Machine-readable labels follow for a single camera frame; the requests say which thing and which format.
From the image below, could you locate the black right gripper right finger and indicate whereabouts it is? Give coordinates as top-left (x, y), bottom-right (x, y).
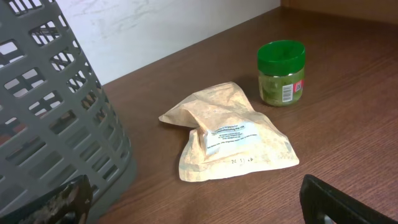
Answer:
top-left (300, 174), bottom-right (397, 224)

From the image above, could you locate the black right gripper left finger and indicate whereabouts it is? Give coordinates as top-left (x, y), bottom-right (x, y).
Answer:
top-left (1, 175), bottom-right (93, 224)

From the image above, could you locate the grey plastic basket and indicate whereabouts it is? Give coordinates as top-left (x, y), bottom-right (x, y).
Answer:
top-left (1, 0), bottom-right (136, 223)

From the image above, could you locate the beige paper pouch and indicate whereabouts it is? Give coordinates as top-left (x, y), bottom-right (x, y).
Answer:
top-left (159, 82), bottom-right (299, 182)

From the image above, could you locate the green lidded jar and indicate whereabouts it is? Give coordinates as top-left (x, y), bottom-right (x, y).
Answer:
top-left (257, 40), bottom-right (306, 106)

